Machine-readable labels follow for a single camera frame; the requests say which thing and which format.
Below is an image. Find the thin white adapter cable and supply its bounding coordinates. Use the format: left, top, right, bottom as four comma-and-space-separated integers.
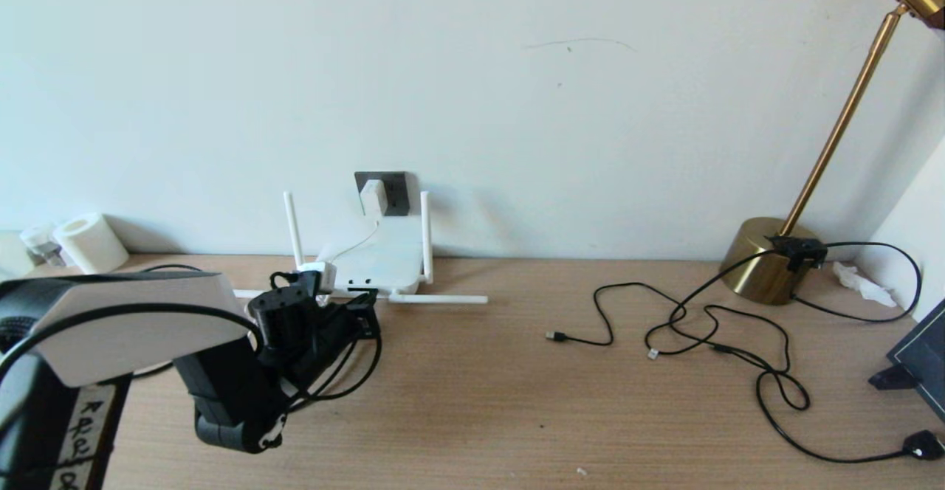
316, 217, 382, 306

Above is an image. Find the white power adapter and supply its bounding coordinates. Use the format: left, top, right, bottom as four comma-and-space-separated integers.
360, 179, 390, 219

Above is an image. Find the white wifi router with antennas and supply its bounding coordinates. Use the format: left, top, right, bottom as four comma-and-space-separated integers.
235, 190, 489, 305

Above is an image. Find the white toilet paper roll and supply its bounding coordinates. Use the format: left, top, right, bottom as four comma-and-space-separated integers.
52, 213, 130, 275

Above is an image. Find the small clear plastic container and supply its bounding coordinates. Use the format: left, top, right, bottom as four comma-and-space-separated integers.
18, 224, 66, 267

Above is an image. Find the brass desk lamp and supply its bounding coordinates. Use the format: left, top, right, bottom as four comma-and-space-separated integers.
720, 0, 945, 306

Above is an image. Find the small black adapter box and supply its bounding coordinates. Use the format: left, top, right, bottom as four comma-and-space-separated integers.
768, 234, 829, 273

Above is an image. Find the crumpled white tissue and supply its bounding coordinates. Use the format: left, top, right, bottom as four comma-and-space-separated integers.
833, 261, 900, 308

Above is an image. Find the dark framed board with stand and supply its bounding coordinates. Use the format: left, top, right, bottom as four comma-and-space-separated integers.
868, 300, 945, 423

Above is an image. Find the black braided cable sleeve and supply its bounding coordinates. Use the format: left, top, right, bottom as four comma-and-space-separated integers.
284, 320, 384, 413

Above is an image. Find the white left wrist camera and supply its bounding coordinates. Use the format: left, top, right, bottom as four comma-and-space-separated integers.
295, 261, 337, 299

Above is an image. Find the grey wall socket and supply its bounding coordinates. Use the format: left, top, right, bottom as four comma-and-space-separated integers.
354, 171, 409, 216

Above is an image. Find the black USB cable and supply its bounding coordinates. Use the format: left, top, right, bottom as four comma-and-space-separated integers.
545, 281, 794, 373

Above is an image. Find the black cable with white tip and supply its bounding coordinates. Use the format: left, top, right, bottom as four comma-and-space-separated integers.
645, 250, 783, 362

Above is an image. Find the thin black looped cable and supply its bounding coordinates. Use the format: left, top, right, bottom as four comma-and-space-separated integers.
790, 241, 924, 324

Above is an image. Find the black power cord with plug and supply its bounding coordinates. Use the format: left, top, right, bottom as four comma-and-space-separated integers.
709, 342, 945, 466

